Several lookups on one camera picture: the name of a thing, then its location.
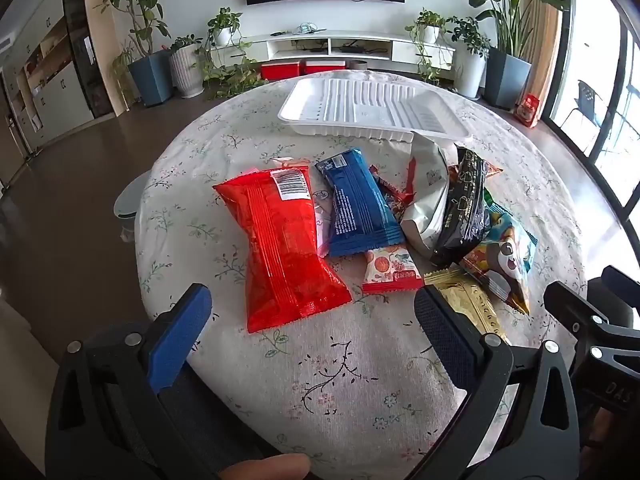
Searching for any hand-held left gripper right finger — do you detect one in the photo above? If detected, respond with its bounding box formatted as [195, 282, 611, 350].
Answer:
[415, 285, 581, 480]

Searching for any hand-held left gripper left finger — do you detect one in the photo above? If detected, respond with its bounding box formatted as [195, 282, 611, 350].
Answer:
[45, 283, 212, 480]

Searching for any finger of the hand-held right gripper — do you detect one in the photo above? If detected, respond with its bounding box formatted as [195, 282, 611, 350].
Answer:
[601, 265, 640, 311]
[544, 281, 608, 343]

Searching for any gold snack packet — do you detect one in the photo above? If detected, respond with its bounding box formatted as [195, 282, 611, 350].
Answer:
[424, 267, 511, 346]

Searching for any cartoon animal snack packet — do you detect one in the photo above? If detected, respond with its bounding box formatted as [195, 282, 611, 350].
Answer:
[460, 205, 538, 316]

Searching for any red white snack packet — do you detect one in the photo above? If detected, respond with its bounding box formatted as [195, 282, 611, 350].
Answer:
[361, 245, 423, 295]

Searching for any green snack packet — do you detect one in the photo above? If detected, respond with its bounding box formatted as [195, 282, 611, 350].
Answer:
[482, 187, 507, 216]

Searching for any black snack packet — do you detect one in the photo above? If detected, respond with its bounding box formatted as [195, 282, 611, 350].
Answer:
[429, 147, 493, 268]

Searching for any large red snack packet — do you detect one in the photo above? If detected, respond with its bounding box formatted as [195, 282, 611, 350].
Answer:
[212, 167, 353, 335]

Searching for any silver white snack packet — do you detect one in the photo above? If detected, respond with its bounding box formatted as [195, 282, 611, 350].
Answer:
[402, 130, 453, 253]

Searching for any blue snack packet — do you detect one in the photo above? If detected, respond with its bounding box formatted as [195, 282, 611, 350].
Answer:
[315, 147, 406, 258]

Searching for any pink snack packet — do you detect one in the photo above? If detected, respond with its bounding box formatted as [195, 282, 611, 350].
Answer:
[272, 157, 333, 256]

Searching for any white plastic tray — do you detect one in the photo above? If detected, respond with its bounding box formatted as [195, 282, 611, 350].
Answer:
[277, 77, 473, 143]

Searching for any person's left hand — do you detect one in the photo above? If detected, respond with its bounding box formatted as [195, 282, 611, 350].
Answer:
[220, 452, 311, 480]

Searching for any white round stool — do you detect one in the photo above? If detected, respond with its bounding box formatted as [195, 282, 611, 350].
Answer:
[112, 170, 152, 243]

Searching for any dark outdoor chair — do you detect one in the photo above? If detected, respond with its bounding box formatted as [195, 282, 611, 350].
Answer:
[575, 80, 612, 126]

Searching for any red paper bag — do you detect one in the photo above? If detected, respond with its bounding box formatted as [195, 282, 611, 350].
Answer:
[516, 94, 542, 127]

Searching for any broad-leaved plant in blue pot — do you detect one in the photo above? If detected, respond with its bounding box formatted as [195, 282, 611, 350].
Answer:
[455, 0, 571, 111]

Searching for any plant in tall white pot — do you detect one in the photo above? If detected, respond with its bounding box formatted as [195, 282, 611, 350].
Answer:
[446, 16, 491, 99]

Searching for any small-leaved tree in blue pot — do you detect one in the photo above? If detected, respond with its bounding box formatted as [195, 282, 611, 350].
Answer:
[95, 0, 176, 107]

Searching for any brown door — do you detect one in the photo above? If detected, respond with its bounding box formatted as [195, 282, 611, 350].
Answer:
[0, 75, 28, 181]

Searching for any plant in white ribbed pot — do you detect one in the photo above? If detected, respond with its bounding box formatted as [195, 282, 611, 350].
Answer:
[169, 35, 207, 98]

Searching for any beige curtain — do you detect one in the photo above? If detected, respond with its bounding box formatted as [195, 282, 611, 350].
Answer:
[524, 0, 562, 106]

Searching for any red storage box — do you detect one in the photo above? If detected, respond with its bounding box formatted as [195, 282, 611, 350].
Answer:
[261, 60, 307, 81]
[305, 59, 347, 76]

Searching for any trailing plant in white pot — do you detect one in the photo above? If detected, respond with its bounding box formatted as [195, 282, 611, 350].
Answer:
[405, 9, 451, 83]
[200, 7, 268, 101]

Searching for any white television cabinet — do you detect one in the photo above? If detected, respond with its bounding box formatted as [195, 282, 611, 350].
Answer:
[207, 30, 456, 68]

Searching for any built-in wall cabinet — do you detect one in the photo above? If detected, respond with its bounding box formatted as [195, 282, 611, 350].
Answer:
[0, 0, 117, 161]

